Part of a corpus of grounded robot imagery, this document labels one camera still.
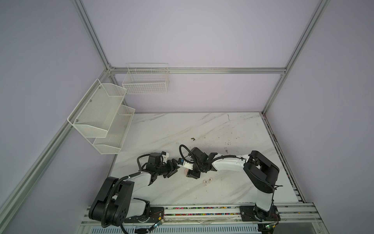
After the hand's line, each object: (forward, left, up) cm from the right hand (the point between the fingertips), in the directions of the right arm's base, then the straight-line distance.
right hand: (187, 170), depth 88 cm
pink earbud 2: (-5, -14, -1) cm, 15 cm away
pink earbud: (-7, -11, 0) cm, 13 cm away
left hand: (+1, +4, +3) cm, 5 cm away
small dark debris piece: (+24, -3, -1) cm, 25 cm away
